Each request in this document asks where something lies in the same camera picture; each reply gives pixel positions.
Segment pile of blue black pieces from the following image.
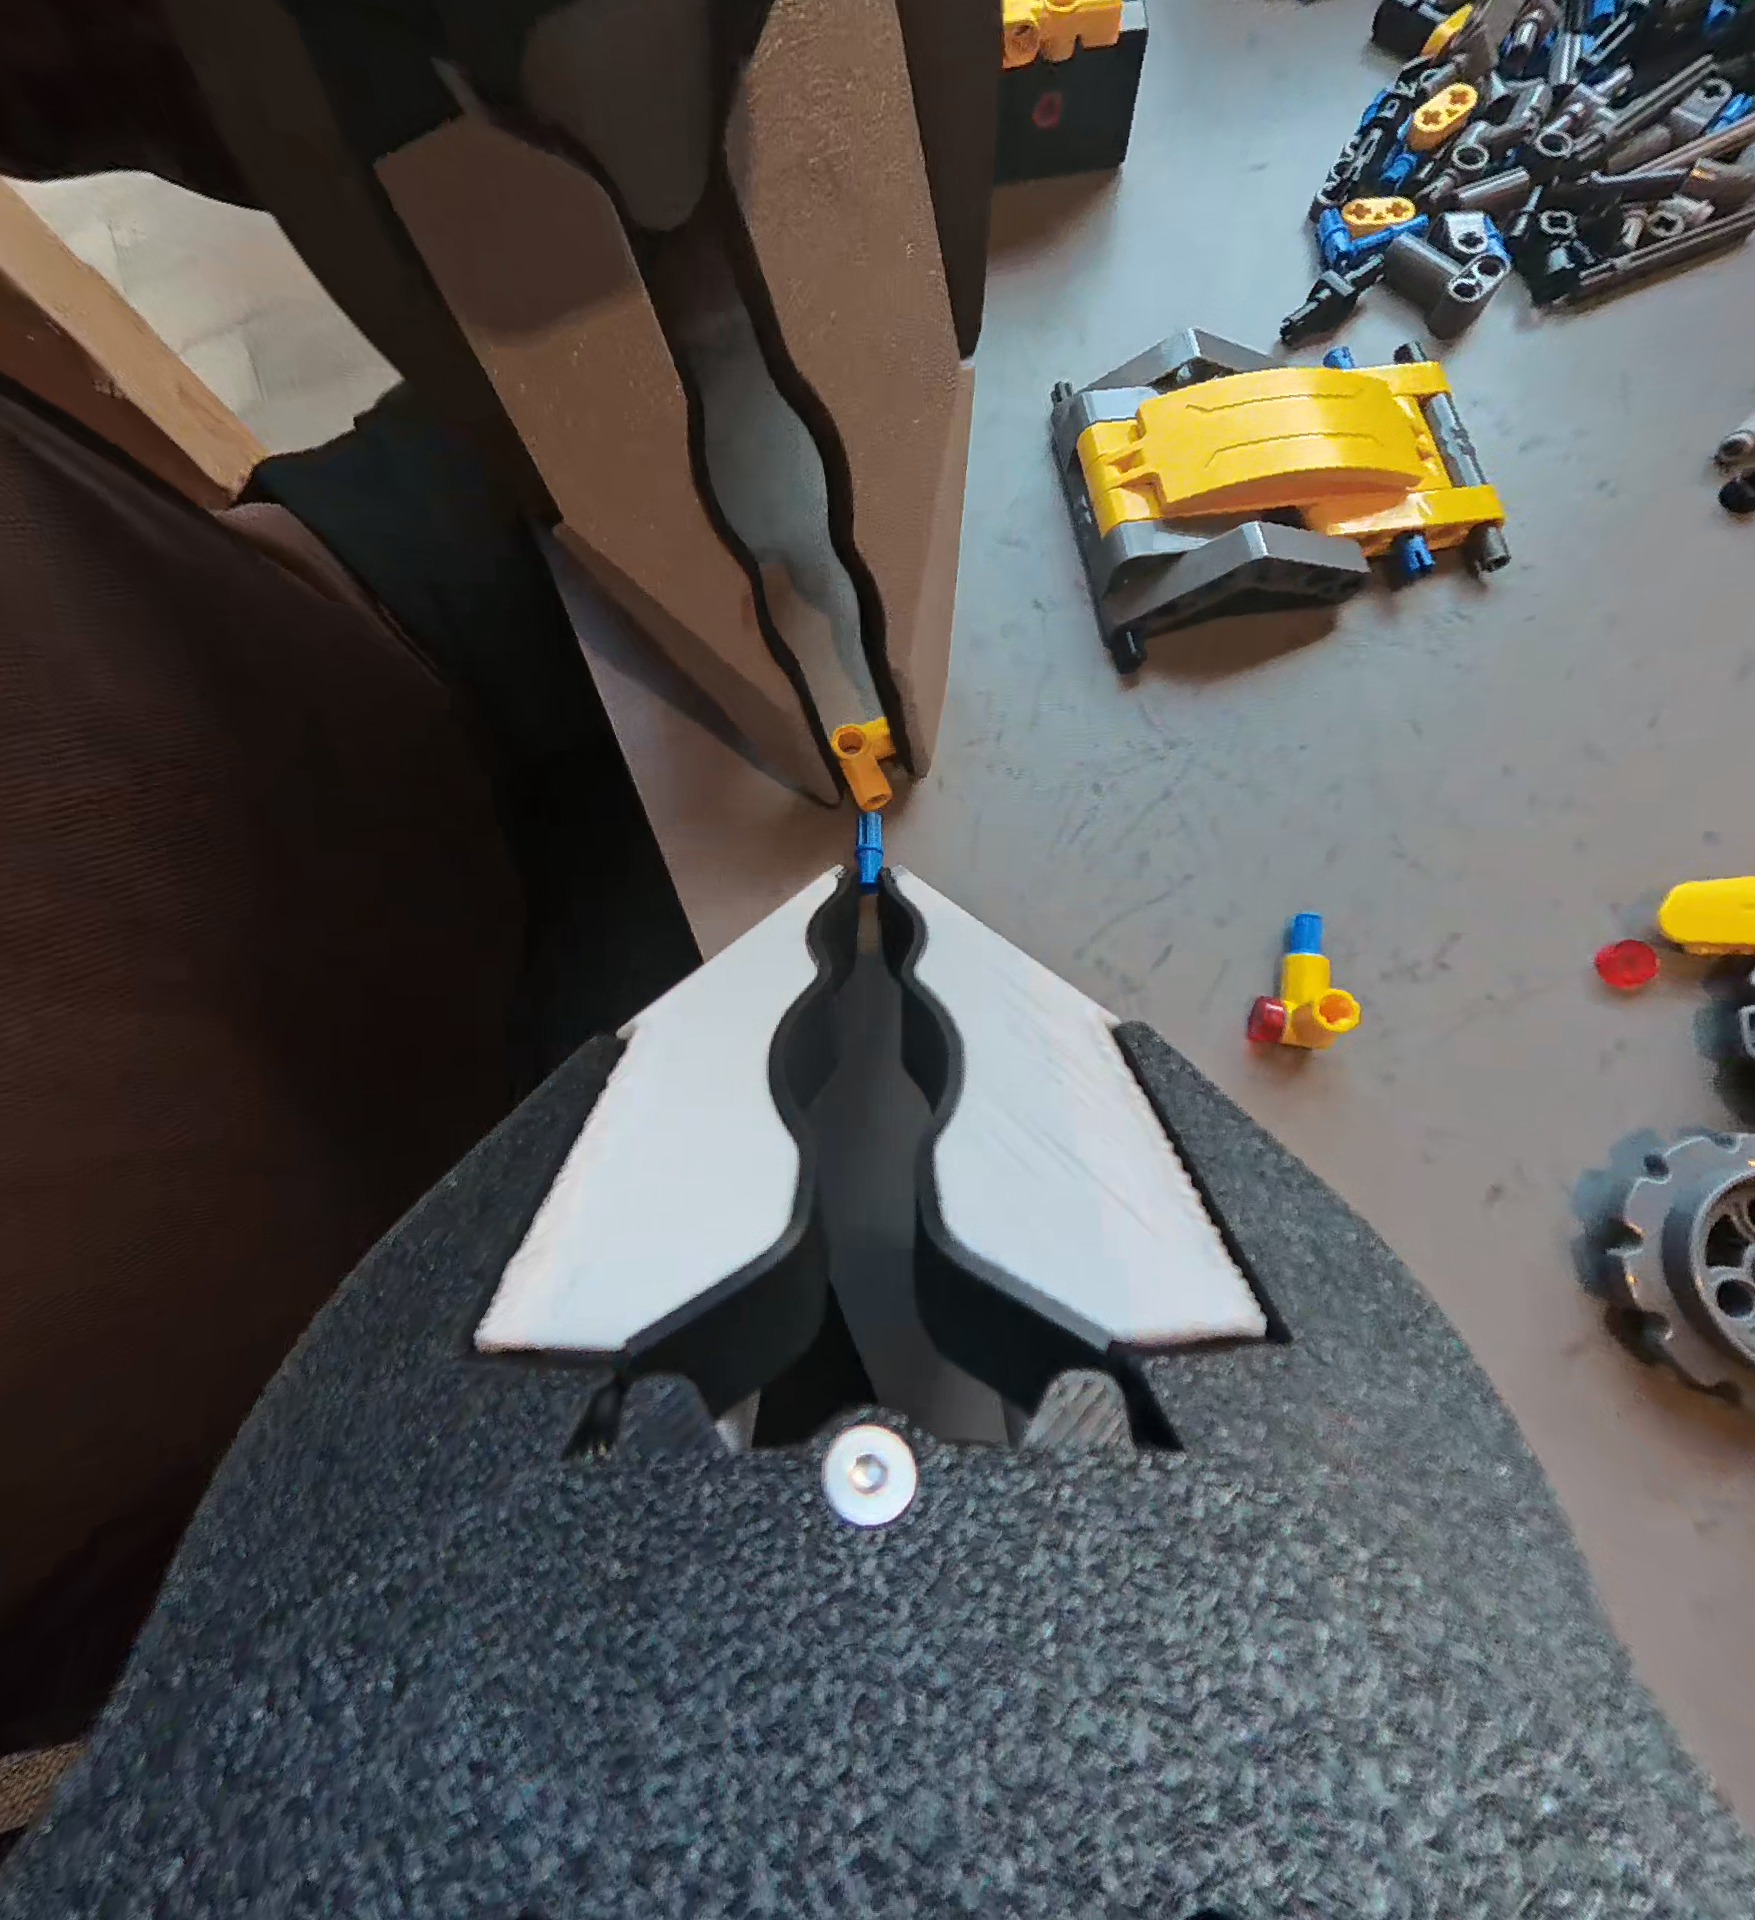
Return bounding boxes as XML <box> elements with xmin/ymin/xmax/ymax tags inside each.
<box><xmin>1280</xmin><ymin>0</ymin><xmax>1755</xmax><ymax>351</ymax></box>

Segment black box with yellow beams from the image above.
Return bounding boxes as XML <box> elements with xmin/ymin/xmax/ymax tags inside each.
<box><xmin>994</xmin><ymin>0</ymin><xmax>1151</xmax><ymax>190</ymax></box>

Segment yellow connector with blue pin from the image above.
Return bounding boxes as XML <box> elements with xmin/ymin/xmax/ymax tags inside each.
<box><xmin>1245</xmin><ymin>911</ymin><xmax>1364</xmax><ymax>1053</ymax></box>

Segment person's black trouser legs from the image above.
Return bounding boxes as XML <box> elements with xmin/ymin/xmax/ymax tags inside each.
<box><xmin>247</xmin><ymin>380</ymin><xmax>707</xmax><ymax>1053</ymax></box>

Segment person's brown shirt torso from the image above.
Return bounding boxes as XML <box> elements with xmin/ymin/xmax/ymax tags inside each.
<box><xmin>0</xmin><ymin>331</ymin><xmax>526</xmax><ymax>1800</ymax></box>

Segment wooden plank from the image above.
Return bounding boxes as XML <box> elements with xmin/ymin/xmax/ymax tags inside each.
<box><xmin>0</xmin><ymin>149</ymin><xmax>267</xmax><ymax>512</ymax></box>

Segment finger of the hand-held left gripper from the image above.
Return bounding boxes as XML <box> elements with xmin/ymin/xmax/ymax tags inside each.
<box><xmin>374</xmin><ymin>112</ymin><xmax>842</xmax><ymax>807</ymax></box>
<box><xmin>726</xmin><ymin>0</ymin><xmax>976</xmax><ymax>782</ymax></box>

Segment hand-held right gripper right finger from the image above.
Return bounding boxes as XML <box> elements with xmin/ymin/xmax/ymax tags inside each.
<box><xmin>880</xmin><ymin>866</ymin><xmax>1274</xmax><ymax>1404</ymax></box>

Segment yellow and grey hood assembly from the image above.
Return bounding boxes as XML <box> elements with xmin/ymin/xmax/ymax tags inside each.
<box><xmin>1049</xmin><ymin>326</ymin><xmax>1514</xmax><ymax>674</ymax></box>

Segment yellow curved panel piece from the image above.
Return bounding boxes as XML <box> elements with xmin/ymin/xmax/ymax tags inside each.
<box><xmin>1657</xmin><ymin>866</ymin><xmax>1755</xmax><ymax>954</ymax></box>

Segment grey desk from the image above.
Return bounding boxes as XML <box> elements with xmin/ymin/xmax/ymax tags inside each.
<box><xmin>538</xmin><ymin>0</ymin><xmax>1755</xmax><ymax>1920</ymax></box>

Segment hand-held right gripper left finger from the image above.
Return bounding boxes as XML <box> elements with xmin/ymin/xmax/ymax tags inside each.
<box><xmin>473</xmin><ymin>866</ymin><xmax>864</xmax><ymax>1404</ymax></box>

